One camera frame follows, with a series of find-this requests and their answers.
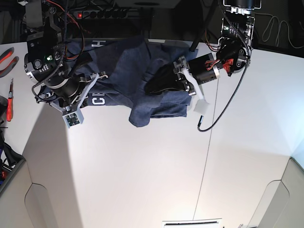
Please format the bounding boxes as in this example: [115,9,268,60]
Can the black power strip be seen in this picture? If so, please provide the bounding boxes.
[71,8,140,19]

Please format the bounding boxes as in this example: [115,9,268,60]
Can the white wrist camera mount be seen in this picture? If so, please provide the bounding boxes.
[36,71,109,128]
[181,67,209,116]

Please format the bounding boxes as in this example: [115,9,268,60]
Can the grey partition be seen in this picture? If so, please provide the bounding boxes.
[247,157,304,228]
[0,161,57,228]

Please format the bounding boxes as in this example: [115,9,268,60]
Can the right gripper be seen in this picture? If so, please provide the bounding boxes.
[45,52,93,100]

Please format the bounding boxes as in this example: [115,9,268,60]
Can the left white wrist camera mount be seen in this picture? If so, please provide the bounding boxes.
[181,67,209,116]

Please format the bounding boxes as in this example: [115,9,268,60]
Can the grey partition right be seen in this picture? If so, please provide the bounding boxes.
[247,157,304,228]

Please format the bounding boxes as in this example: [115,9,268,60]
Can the grey partition left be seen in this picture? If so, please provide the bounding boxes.
[0,161,57,228]

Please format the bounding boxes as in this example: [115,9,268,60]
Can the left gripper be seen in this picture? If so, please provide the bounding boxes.
[144,53,219,96]

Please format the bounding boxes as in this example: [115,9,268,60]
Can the orange grey pliers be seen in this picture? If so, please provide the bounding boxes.
[0,47,19,79]

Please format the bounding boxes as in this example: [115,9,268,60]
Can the orange handled screwdriver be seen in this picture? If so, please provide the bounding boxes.
[7,78,13,122]

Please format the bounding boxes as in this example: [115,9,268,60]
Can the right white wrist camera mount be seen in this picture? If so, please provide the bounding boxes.
[36,71,109,128]

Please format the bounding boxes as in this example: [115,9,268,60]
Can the blue-grey printed t-shirt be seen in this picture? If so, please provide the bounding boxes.
[75,37,196,127]

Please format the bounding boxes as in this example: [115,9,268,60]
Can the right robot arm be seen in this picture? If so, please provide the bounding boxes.
[18,0,93,105]

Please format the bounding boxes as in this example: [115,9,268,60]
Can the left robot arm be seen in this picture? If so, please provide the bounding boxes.
[144,0,261,95]

